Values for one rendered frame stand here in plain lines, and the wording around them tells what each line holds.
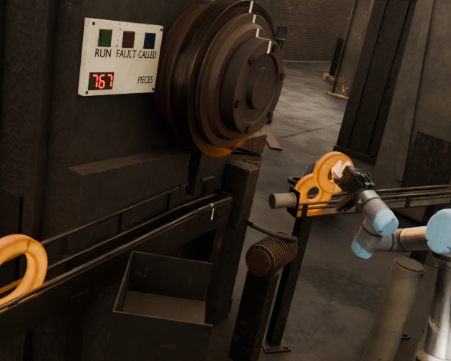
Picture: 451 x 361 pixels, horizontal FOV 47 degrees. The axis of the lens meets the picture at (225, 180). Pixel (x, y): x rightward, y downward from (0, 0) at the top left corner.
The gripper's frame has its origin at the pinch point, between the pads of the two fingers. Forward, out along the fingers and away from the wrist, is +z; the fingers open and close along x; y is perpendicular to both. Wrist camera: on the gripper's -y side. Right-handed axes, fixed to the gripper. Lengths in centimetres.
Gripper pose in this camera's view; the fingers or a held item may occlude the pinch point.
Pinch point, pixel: (334, 167)
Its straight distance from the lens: 192.2
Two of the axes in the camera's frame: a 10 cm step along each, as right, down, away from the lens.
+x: -9.2, -0.4, -4.0
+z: -3.0, -6.0, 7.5
